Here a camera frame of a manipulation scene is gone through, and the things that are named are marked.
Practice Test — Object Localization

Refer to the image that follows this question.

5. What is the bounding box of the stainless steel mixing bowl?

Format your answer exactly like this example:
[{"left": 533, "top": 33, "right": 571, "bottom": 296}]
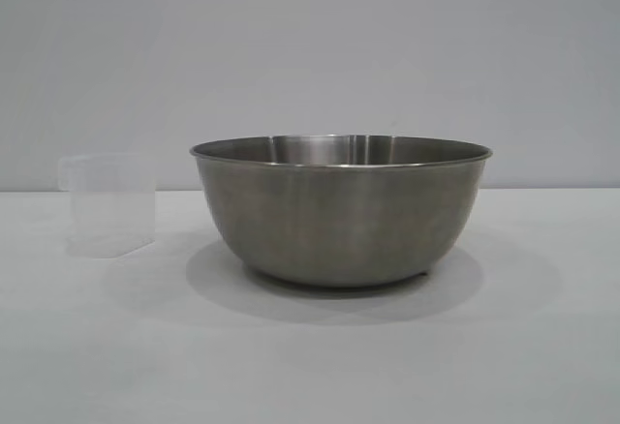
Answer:
[{"left": 188, "top": 132, "right": 494, "bottom": 288}]

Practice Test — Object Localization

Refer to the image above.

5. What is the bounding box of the clear plastic measuring cup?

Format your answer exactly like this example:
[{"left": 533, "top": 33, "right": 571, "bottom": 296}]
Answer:
[{"left": 57, "top": 152, "right": 157, "bottom": 257}]

